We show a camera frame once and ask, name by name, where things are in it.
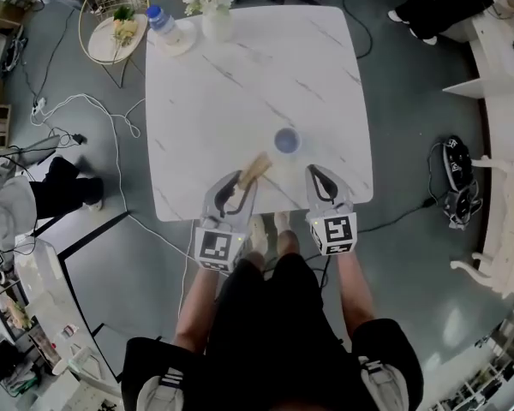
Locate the person's black clothing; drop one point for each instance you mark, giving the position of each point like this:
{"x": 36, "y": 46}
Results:
{"x": 274, "y": 336}

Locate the small clear bottle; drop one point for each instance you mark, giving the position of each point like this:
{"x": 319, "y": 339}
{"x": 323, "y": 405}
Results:
{"x": 70, "y": 331}

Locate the white ceramic vase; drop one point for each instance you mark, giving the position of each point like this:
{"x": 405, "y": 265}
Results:
{"x": 217, "y": 26}

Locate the spare black hand-held gripper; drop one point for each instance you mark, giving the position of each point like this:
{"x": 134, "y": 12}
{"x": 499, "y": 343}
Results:
{"x": 457, "y": 161}

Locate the person's right shoe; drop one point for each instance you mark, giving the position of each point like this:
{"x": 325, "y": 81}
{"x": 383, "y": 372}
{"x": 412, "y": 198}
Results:
{"x": 282, "y": 222}

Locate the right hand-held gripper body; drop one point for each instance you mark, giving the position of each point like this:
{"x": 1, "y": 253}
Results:
{"x": 336, "y": 231}

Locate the person's left shoe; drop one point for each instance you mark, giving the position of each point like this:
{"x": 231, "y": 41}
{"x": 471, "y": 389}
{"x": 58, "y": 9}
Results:
{"x": 259, "y": 236}

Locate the white ornate chair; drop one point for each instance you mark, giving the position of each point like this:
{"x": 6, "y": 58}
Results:
{"x": 509, "y": 229}

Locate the glossy white desk black legs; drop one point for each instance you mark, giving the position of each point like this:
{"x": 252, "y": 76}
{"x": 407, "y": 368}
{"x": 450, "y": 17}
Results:
{"x": 47, "y": 298}

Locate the yellow flower bunch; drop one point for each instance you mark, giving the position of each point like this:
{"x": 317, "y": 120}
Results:
{"x": 125, "y": 28}

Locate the tan sponge cloth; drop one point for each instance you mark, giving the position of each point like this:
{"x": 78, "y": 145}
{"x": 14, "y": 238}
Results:
{"x": 255, "y": 169}

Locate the white power strip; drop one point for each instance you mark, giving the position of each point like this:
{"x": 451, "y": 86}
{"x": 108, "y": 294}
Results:
{"x": 39, "y": 107}

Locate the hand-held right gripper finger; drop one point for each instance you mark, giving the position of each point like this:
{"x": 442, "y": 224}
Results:
{"x": 312, "y": 195}
{"x": 342, "y": 193}

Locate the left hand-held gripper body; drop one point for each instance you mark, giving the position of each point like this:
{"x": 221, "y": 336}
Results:
{"x": 214, "y": 246}

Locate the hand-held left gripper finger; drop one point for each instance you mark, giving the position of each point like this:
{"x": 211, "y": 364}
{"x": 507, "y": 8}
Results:
{"x": 247, "y": 212}
{"x": 210, "y": 199}

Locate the person's shoe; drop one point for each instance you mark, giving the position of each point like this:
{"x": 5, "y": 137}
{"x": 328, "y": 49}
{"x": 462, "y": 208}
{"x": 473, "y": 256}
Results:
{"x": 259, "y": 236}
{"x": 282, "y": 222}

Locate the white round coaster plate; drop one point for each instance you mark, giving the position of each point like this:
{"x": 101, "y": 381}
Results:
{"x": 184, "y": 43}

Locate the white cabinet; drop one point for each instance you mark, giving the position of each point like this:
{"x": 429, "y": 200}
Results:
{"x": 497, "y": 49}

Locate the person's right forearm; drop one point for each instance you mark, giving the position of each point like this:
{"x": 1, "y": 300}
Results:
{"x": 355, "y": 289}

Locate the person's left forearm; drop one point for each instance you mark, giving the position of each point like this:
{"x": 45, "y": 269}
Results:
{"x": 197, "y": 306}

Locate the clear water bottle blue cap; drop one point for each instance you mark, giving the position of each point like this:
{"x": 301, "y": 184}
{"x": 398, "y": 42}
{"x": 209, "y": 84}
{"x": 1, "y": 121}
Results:
{"x": 163, "y": 24}

